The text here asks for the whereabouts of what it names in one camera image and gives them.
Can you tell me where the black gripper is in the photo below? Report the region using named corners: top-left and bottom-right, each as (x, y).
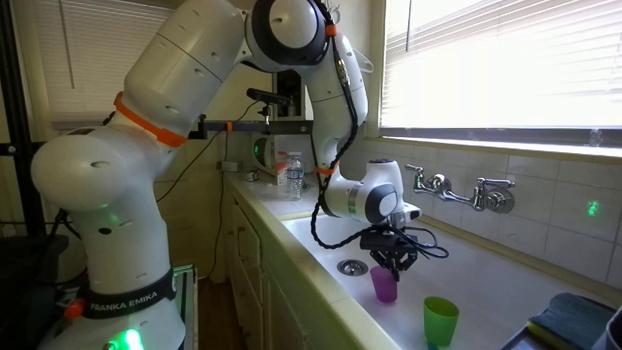
top-left (358, 223), bottom-right (419, 281)

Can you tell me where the purple plastic cup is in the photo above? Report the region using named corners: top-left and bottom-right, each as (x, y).
top-left (370, 264), bottom-right (401, 304)

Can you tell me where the green plastic cup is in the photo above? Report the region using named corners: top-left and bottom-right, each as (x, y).
top-left (423, 295), bottom-right (461, 350)

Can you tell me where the clear water bottle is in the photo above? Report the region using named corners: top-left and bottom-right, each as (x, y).
top-left (285, 149), bottom-right (306, 201)

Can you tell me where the metal sink drain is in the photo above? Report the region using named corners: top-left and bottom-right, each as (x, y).
top-left (337, 258), bottom-right (370, 277)

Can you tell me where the white sink basin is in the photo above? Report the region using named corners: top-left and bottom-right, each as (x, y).
top-left (283, 211), bottom-right (622, 350)

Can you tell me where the cream kitchen cabinet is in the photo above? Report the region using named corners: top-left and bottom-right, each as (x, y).
top-left (222, 186), bottom-right (366, 350)

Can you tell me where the green yellow sponge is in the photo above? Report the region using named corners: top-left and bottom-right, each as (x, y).
top-left (528, 291), bottom-right (619, 350)

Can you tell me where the white window blind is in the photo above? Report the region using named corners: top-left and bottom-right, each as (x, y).
top-left (38, 0), bottom-right (143, 125)
top-left (382, 0), bottom-right (622, 131)

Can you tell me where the grey metal sink caddy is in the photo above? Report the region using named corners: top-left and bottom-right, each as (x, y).
top-left (502, 322), bottom-right (622, 350)

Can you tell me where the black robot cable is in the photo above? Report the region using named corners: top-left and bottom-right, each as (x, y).
top-left (308, 24), bottom-right (454, 262)

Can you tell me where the chrome wall faucet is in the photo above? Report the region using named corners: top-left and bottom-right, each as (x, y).
top-left (405, 160), bottom-right (520, 215)

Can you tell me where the black camera on bar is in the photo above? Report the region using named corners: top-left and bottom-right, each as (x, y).
top-left (246, 87), bottom-right (292, 108)

